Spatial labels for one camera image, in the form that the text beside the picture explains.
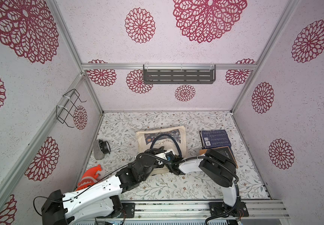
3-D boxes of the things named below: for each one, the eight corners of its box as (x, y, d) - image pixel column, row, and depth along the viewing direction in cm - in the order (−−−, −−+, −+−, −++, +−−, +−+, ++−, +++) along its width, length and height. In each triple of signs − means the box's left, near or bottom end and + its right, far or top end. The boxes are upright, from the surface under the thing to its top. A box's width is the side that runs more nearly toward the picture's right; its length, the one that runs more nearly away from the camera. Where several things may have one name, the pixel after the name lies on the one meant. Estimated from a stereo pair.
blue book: (202, 150, 100) (204, 145, 95) (198, 134, 108) (200, 129, 104) (229, 150, 100) (233, 145, 95) (224, 134, 108) (227, 129, 104)
